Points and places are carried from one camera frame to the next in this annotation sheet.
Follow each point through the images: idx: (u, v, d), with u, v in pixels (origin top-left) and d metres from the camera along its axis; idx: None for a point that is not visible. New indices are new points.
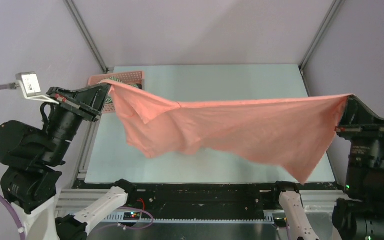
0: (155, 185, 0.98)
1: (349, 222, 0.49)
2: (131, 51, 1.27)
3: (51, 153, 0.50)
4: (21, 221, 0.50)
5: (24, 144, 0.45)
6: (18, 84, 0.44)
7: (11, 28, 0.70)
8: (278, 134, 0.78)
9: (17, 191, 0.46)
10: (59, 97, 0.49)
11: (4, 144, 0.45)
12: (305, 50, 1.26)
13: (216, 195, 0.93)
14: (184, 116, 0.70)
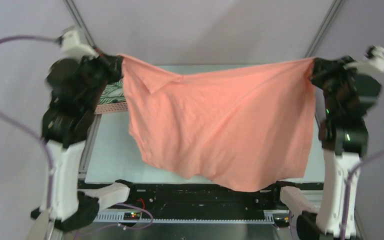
0: (155, 185, 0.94)
1: (329, 135, 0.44)
2: (130, 51, 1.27)
3: (91, 96, 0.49)
4: (53, 160, 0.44)
5: (79, 75, 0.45)
6: (68, 34, 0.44)
7: (6, 30, 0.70)
8: (261, 118, 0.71)
9: (60, 125, 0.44)
10: (98, 51, 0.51)
11: (61, 72, 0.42)
12: (306, 48, 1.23)
13: (217, 195, 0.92)
14: (184, 96, 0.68)
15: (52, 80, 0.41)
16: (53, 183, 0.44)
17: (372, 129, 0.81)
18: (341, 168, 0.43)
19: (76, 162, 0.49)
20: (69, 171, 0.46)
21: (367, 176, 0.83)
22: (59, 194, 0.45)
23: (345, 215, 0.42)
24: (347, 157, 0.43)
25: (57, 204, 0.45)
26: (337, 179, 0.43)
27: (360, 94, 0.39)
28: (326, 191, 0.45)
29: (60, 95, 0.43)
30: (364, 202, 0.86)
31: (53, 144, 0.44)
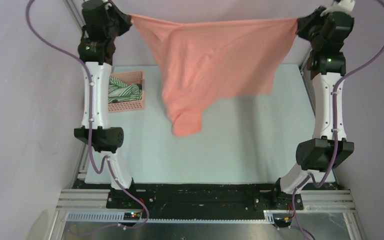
0: (155, 185, 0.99)
1: (314, 63, 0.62)
2: (131, 52, 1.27)
3: (111, 30, 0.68)
4: (91, 74, 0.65)
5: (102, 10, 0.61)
6: None
7: (11, 30, 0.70)
8: (247, 56, 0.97)
9: (96, 46, 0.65)
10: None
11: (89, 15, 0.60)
12: (305, 50, 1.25)
13: (216, 195, 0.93)
14: (188, 39, 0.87)
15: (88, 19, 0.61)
16: (94, 94, 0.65)
17: (374, 128, 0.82)
18: (327, 84, 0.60)
19: (107, 85, 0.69)
20: (103, 89, 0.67)
21: (368, 175, 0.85)
22: (98, 104, 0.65)
23: (335, 121, 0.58)
24: (329, 74, 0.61)
25: (97, 113, 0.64)
26: (326, 93, 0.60)
27: (336, 23, 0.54)
28: (318, 108, 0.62)
29: (92, 27, 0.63)
30: (363, 201, 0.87)
31: (91, 64, 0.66)
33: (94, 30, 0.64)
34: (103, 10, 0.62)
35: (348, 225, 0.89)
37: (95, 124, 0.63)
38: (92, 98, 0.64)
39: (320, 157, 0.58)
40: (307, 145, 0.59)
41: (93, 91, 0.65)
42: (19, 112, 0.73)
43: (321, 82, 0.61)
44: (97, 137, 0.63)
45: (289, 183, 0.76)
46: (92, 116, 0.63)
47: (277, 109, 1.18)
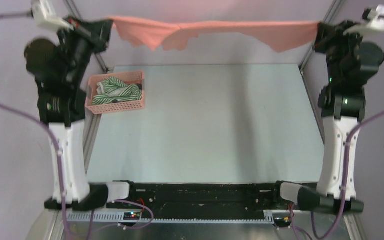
0: (155, 185, 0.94)
1: (327, 101, 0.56)
2: (131, 52, 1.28)
3: (72, 73, 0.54)
4: (59, 142, 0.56)
5: (50, 61, 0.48)
6: (37, 7, 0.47)
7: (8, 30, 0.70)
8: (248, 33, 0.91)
9: (58, 105, 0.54)
10: (73, 22, 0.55)
11: (35, 65, 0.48)
12: (304, 50, 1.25)
13: (217, 195, 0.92)
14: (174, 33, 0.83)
15: (35, 72, 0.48)
16: (65, 161, 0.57)
17: (374, 128, 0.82)
18: (340, 133, 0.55)
19: (79, 144, 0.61)
20: (74, 150, 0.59)
21: (367, 175, 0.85)
22: (70, 173, 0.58)
23: (343, 177, 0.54)
24: (342, 120, 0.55)
25: (71, 183, 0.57)
26: (338, 142, 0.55)
27: (362, 64, 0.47)
28: (327, 159, 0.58)
29: (46, 80, 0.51)
30: (363, 201, 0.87)
31: (55, 127, 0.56)
33: (50, 82, 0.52)
34: (52, 58, 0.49)
35: (348, 225, 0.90)
37: (69, 196, 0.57)
38: (63, 167, 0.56)
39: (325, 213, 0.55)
40: (311, 198, 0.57)
41: (64, 184, 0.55)
42: (19, 112, 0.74)
43: (334, 130, 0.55)
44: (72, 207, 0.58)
45: (285, 194, 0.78)
46: (65, 189, 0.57)
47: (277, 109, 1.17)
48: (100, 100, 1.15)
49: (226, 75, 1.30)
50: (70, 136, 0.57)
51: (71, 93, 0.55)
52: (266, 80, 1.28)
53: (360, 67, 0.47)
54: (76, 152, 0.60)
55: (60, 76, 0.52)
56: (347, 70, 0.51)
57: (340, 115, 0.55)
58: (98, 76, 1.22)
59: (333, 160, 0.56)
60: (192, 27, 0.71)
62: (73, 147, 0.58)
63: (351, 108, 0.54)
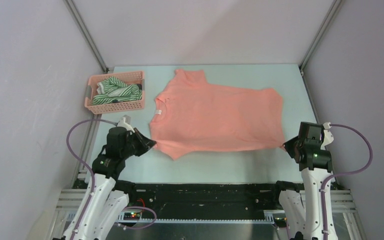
0: (155, 185, 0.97)
1: (302, 157, 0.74)
2: (131, 51, 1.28)
3: (124, 149, 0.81)
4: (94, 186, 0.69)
5: (121, 135, 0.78)
6: (122, 119, 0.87)
7: (10, 28, 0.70)
8: (234, 128, 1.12)
9: (108, 163, 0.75)
10: (135, 129, 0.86)
11: (111, 138, 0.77)
12: (305, 49, 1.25)
13: (216, 195, 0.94)
14: (182, 148, 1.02)
15: (111, 138, 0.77)
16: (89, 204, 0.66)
17: (374, 128, 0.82)
18: (314, 181, 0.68)
19: (104, 199, 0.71)
20: (100, 202, 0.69)
21: (368, 175, 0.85)
22: (89, 216, 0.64)
23: (324, 220, 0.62)
24: (316, 171, 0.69)
25: (84, 224, 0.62)
26: (314, 188, 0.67)
27: (309, 126, 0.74)
28: (307, 207, 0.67)
29: (111, 146, 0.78)
30: (363, 201, 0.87)
31: (98, 176, 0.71)
33: (112, 145, 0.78)
34: (122, 134, 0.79)
35: (348, 225, 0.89)
37: (77, 235, 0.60)
38: (86, 208, 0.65)
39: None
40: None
41: (79, 222, 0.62)
42: (20, 112, 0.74)
43: (310, 178, 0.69)
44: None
45: (285, 209, 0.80)
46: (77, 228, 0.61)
47: (277, 109, 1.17)
48: (100, 100, 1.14)
49: (227, 75, 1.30)
50: (105, 185, 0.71)
51: (118, 161, 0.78)
52: (266, 80, 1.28)
53: (309, 127, 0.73)
54: (100, 201, 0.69)
55: (120, 148, 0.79)
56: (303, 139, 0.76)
57: (313, 167, 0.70)
58: (97, 76, 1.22)
59: (313, 208, 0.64)
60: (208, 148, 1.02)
62: (103, 196, 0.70)
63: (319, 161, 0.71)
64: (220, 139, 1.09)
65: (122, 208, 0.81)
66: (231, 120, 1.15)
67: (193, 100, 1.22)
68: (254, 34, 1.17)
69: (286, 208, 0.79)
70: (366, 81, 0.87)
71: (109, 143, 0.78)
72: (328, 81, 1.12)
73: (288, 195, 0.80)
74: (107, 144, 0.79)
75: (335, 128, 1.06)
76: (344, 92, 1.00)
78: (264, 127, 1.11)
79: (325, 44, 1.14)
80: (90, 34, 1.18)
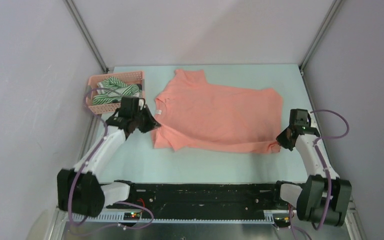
0: (155, 185, 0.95)
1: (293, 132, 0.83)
2: (131, 51, 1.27)
3: (135, 115, 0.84)
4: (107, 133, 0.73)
5: (135, 100, 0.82)
6: None
7: (10, 28, 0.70)
8: (232, 126, 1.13)
9: (121, 120, 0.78)
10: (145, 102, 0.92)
11: (126, 101, 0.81)
12: (305, 49, 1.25)
13: (216, 195, 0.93)
14: (183, 142, 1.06)
15: (126, 101, 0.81)
16: (101, 147, 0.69)
17: (374, 128, 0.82)
18: (307, 140, 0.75)
19: (113, 149, 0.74)
20: (112, 147, 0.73)
21: (368, 175, 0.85)
22: (100, 154, 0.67)
23: (323, 163, 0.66)
24: (306, 134, 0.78)
25: (95, 160, 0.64)
26: (308, 145, 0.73)
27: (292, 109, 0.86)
28: (308, 160, 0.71)
29: (124, 108, 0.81)
30: (363, 201, 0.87)
31: (112, 127, 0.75)
33: (125, 108, 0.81)
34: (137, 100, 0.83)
35: (348, 225, 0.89)
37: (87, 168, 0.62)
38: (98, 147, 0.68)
39: (318, 201, 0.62)
40: (305, 190, 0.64)
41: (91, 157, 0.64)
42: (20, 113, 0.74)
43: (302, 140, 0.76)
44: (81, 179, 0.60)
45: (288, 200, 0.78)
46: (88, 161, 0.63)
47: (277, 109, 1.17)
48: (100, 100, 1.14)
49: (227, 75, 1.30)
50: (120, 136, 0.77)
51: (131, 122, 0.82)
52: (266, 80, 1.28)
53: (297, 111, 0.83)
54: (112, 149, 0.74)
55: (132, 112, 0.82)
56: (291, 122, 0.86)
57: (303, 132, 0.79)
58: (97, 76, 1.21)
59: (311, 156, 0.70)
60: (208, 145, 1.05)
62: (113, 147, 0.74)
63: (310, 132, 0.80)
64: (219, 137, 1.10)
65: (122, 195, 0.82)
66: (231, 120, 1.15)
67: (192, 99, 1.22)
68: (254, 34, 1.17)
69: (290, 197, 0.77)
70: (366, 81, 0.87)
71: (123, 104, 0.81)
72: (328, 81, 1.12)
73: (289, 185, 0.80)
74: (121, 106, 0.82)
75: (335, 128, 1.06)
76: (344, 91, 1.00)
78: (261, 126, 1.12)
79: (325, 44, 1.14)
80: (90, 34, 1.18)
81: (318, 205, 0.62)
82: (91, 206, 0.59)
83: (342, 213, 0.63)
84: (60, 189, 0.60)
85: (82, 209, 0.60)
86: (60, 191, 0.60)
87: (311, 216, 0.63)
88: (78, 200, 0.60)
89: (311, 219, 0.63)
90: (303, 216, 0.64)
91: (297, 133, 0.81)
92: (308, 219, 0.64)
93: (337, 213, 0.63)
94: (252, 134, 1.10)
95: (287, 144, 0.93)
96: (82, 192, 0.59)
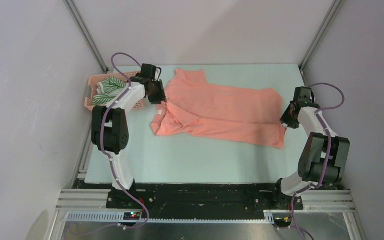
0: (155, 185, 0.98)
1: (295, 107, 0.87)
2: (131, 52, 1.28)
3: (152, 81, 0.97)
4: (133, 85, 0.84)
5: (154, 68, 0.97)
6: None
7: (9, 29, 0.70)
8: (234, 110, 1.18)
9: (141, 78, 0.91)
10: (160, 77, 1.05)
11: (147, 66, 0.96)
12: (305, 49, 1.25)
13: (216, 195, 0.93)
14: (189, 121, 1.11)
15: (146, 67, 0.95)
16: (127, 93, 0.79)
17: (375, 128, 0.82)
18: (309, 110, 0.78)
19: (133, 101, 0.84)
20: (133, 97, 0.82)
21: (367, 175, 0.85)
22: (127, 98, 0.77)
23: (324, 125, 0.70)
24: (309, 107, 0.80)
25: (123, 101, 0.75)
26: (311, 114, 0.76)
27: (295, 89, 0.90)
28: (310, 126, 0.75)
29: (144, 72, 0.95)
30: (364, 201, 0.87)
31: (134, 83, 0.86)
33: (145, 72, 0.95)
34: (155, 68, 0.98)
35: (348, 225, 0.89)
37: (117, 105, 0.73)
38: (125, 93, 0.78)
39: (318, 156, 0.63)
40: (306, 148, 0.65)
41: (120, 98, 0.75)
42: (20, 113, 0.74)
43: (304, 110, 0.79)
44: (112, 113, 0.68)
45: (290, 187, 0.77)
46: (117, 101, 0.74)
47: (277, 108, 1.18)
48: (100, 100, 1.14)
49: (227, 74, 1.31)
50: (140, 91, 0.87)
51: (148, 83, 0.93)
52: (266, 80, 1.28)
53: (300, 88, 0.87)
54: (134, 99, 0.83)
55: (150, 76, 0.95)
56: (295, 98, 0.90)
57: (306, 106, 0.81)
58: (97, 76, 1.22)
59: (312, 121, 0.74)
60: (213, 125, 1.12)
62: (134, 99, 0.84)
63: (313, 106, 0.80)
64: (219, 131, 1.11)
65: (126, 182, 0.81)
66: (233, 106, 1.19)
67: (193, 94, 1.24)
68: (254, 34, 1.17)
69: (293, 186, 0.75)
70: (366, 80, 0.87)
71: (143, 69, 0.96)
72: (328, 81, 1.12)
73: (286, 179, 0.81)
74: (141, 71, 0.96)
75: (336, 128, 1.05)
76: (344, 91, 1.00)
78: (263, 112, 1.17)
79: (325, 44, 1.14)
80: (90, 34, 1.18)
81: (318, 162, 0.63)
82: (120, 138, 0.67)
83: (341, 169, 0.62)
84: (93, 121, 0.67)
85: (112, 141, 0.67)
86: (94, 123, 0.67)
87: (312, 172, 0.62)
88: (110, 132, 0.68)
89: (312, 177, 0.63)
90: (303, 173, 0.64)
91: (300, 108, 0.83)
92: (308, 178, 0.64)
93: (337, 170, 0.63)
94: (256, 117, 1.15)
95: (292, 123, 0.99)
96: (113, 125, 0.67)
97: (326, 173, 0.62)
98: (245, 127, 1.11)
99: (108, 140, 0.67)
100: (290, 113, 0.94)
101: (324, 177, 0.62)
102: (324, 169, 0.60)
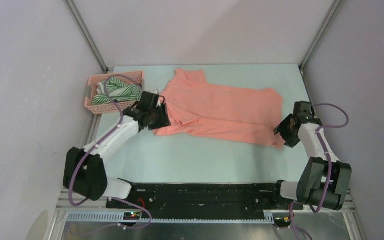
0: (155, 185, 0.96)
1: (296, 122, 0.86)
2: (131, 52, 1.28)
3: (150, 113, 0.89)
4: (122, 122, 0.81)
5: (153, 97, 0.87)
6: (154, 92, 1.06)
7: (10, 29, 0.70)
8: (234, 111, 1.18)
9: (137, 112, 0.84)
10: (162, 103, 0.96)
11: (145, 96, 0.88)
12: (305, 49, 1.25)
13: (216, 195, 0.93)
14: (189, 121, 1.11)
15: (145, 97, 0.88)
16: (113, 134, 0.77)
17: (375, 128, 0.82)
18: (310, 128, 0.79)
19: (123, 140, 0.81)
20: (121, 136, 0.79)
21: (367, 175, 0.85)
22: (111, 140, 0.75)
23: (325, 148, 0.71)
24: (309, 123, 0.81)
25: (105, 145, 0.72)
26: (311, 134, 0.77)
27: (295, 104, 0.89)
28: (310, 146, 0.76)
29: (143, 103, 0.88)
30: (363, 201, 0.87)
31: (127, 117, 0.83)
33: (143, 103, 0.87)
34: (155, 97, 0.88)
35: (348, 225, 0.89)
37: (96, 150, 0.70)
38: (109, 135, 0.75)
39: (318, 182, 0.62)
40: (306, 172, 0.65)
41: (100, 142, 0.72)
42: (20, 112, 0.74)
43: (305, 127, 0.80)
44: (88, 160, 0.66)
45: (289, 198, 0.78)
46: (98, 144, 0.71)
47: (276, 108, 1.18)
48: (100, 100, 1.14)
49: (227, 74, 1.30)
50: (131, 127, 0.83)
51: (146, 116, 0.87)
52: (266, 80, 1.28)
53: (301, 103, 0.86)
54: (122, 139, 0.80)
55: (148, 108, 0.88)
56: (295, 113, 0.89)
57: (306, 121, 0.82)
58: (97, 76, 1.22)
59: (312, 142, 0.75)
60: (212, 125, 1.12)
62: (122, 139, 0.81)
63: (313, 122, 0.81)
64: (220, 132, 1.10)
65: (123, 192, 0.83)
66: (232, 106, 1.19)
67: (193, 94, 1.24)
68: (254, 34, 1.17)
69: (292, 192, 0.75)
70: (366, 80, 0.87)
71: (143, 98, 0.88)
72: (328, 81, 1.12)
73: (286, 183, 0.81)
74: (141, 99, 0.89)
75: (336, 128, 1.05)
76: (344, 90, 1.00)
78: (262, 112, 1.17)
79: (325, 44, 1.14)
80: (90, 34, 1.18)
81: (318, 188, 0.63)
82: (92, 189, 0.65)
83: (341, 196, 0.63)
84: (67, 166, 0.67)
85: (84, 189, 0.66)
86: (67, 168, 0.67)
87: (311, 198, 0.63)
88: (82, 180, 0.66)
89: (311, 202, 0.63)
90: (302, 198, 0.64)
91: (300, 123, 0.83)
92: (307, 202, 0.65)
93: (337, 196, 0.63)
94: (254, 117, 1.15)
95: (288, 139, 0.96)
96: (87, 173, 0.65)
97: (325, 198, 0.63)
98: (243, 128, 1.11)
99: (81, 188, 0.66)
100: (290, 127, 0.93)
101: (323, 202, 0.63)
102: (323, 196, 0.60)
